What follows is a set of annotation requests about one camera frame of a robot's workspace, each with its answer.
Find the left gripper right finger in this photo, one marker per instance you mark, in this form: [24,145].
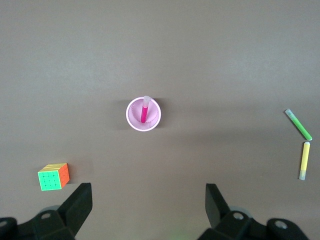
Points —
[215,202]

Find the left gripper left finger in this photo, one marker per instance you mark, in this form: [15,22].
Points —
[80,200]

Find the pink marker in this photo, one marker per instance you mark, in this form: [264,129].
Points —
[144,113]

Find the multicoloured puzzle cube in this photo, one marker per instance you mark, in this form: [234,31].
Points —
[50,181]

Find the pink mesh cup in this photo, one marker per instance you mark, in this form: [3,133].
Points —
[135,118]

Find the yellow marker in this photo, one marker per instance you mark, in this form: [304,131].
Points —
[305,157]

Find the green marker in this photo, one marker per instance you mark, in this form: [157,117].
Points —
[298,124]

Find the brown table cover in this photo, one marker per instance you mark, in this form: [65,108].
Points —
[160,50]

